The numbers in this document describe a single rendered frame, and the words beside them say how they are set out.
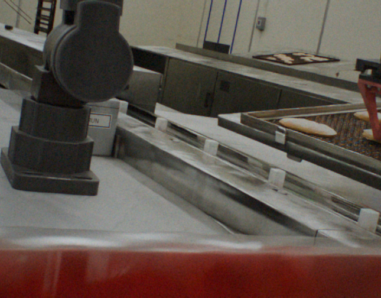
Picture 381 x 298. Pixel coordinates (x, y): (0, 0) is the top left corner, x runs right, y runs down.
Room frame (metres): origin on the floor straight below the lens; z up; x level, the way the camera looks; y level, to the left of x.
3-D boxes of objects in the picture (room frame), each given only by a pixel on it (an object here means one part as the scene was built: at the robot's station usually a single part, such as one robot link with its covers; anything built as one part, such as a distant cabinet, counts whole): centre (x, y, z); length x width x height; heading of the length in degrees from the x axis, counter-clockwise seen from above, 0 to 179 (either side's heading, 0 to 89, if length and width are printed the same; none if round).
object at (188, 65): (4.93, -0.60, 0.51); 3.00 x 1.26 x 1.03; 32
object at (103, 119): (0.86, 0.15, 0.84); 0.08 x 0.08 x 0.11; 32
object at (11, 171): (0.68, 0.15, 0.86); 0.12 x 0.09 x 0.08; 24
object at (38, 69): (0.70, 0.13, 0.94); 0.09 x 0.05 x 0.10; 112
